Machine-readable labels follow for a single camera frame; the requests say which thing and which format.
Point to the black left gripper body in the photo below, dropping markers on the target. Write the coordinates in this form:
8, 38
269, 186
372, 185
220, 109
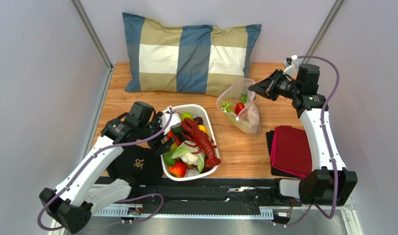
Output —
155, 128

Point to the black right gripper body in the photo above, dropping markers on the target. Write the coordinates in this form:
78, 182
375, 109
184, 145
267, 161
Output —
270, 84

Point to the orange carrot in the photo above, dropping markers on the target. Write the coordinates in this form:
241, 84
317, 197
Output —
171, 134

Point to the green orange mango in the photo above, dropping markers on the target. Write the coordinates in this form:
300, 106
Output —
167, 156

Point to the clear pink zip top bag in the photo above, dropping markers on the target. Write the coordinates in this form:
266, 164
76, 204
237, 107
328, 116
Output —
240, 86

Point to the green celery stalk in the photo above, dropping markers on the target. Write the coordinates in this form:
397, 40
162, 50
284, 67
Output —
228, 108

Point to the white radish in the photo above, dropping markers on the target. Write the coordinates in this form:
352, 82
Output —
250, 120

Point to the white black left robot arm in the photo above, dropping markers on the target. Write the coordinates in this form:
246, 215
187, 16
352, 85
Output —
72, 203

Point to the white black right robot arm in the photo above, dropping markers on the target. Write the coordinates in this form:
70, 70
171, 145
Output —
330, 183

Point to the green cabbage leaf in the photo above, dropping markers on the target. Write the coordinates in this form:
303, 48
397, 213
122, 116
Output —
184, 152

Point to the small orange fruit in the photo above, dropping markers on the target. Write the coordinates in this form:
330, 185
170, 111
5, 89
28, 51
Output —
178, 170

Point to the white cauliflower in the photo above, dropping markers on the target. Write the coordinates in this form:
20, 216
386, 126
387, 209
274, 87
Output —
196, 156

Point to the green pear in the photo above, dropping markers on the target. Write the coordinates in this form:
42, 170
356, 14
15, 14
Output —
185, 115

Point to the black cap with logo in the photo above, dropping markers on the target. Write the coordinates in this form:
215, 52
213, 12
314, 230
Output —
139, 163

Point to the red toy lobster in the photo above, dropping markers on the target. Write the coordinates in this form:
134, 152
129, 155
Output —
200, 140

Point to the yellow bell pepper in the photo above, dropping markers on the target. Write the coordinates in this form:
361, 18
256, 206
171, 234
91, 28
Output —
203, 128

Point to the dark purple fruit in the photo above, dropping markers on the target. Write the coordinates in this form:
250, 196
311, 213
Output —
198, 120

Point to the white plastic basket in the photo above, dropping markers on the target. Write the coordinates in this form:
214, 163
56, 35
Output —
200, 170

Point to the checkered blue beige pillow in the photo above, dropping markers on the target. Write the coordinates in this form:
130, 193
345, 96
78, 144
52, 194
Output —
201, 59

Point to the dark red folded cloth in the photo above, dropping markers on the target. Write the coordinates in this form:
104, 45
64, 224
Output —
292, 151

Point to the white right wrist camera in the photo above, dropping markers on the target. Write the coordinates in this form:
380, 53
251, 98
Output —
290, 65

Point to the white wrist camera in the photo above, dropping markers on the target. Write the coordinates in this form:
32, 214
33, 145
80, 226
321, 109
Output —
290, 65
169, 120

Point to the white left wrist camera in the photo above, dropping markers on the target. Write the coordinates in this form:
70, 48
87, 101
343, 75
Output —
169, 120

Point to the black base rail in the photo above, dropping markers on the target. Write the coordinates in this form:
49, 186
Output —
209, 198

